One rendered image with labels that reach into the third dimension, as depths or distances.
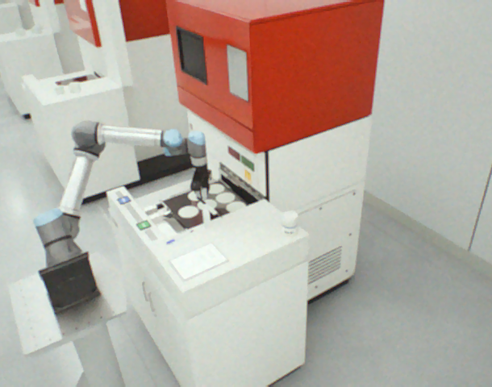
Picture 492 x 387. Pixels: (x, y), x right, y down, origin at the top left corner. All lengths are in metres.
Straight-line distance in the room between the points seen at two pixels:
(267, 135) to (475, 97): 1.47
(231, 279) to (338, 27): 1.20
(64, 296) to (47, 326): 0.13
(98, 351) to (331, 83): 1.64
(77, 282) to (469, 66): 2.45
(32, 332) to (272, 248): 1.01
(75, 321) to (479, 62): 2.54
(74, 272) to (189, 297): 0.48
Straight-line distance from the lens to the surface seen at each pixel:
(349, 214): 2.77
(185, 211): 2.32
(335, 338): 2.89
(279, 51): 2.01
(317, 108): 2.24
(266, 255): 1.93
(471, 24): 3.07
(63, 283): 1.99
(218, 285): 1.86
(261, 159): 2.16
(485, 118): 3.12
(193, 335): 1.98
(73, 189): 2.15
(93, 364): 2.35
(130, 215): 2.26
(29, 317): 2.12
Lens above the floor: 2.21
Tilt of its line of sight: 32 degrees down
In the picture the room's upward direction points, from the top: 3 degrees counter-clockwise
